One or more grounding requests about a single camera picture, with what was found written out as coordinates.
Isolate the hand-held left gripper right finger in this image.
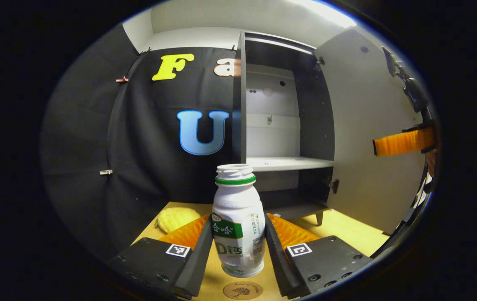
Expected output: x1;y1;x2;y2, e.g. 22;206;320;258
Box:
265;213;373;299

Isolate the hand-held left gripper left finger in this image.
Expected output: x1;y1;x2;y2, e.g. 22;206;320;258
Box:
109;214;214;299

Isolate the round wooden coaster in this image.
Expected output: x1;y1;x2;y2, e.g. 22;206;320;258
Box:
223;281;264;301

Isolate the beige cabinet door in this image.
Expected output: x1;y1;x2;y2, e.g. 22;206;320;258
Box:
314;26;427;235

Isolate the white bottle with green label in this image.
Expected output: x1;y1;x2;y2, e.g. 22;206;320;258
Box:
212;163;266;278

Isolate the grey cabinet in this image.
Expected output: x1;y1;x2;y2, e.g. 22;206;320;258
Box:
233;31;335;226

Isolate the white cabinet shelf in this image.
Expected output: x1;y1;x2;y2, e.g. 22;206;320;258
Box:
246;156;334;173

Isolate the yellow textured object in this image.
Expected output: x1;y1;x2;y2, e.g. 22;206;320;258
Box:
155;207;202;234

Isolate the black backdrop cloth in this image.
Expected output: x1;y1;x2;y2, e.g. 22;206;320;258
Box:
41;24;243;260

